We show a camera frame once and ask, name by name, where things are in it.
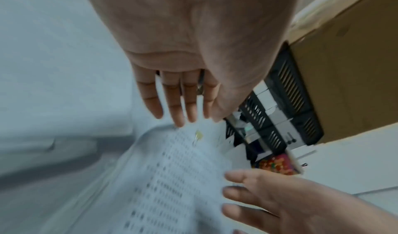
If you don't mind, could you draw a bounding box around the white printed paper sheet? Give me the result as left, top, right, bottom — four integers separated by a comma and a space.
57, 116, 274, 234

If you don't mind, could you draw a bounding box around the person's right forearm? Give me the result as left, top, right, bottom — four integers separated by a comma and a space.
348, 195, 398, 234

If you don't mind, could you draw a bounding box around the person's left hand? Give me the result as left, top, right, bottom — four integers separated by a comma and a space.
80, 0, 307, 128

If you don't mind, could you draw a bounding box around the red colourful patterned box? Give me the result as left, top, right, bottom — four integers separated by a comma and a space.
250, 152, 303, 176

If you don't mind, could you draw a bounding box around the brown cardboard box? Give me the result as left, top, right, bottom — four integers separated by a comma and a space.
287, 0, 398, 145

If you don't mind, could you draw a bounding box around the person's right hand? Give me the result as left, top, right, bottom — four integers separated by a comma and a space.
221, 169, 371, 234

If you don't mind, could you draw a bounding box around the black mesh desk organizer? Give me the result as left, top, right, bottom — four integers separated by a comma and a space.
223, 41, 325, 166

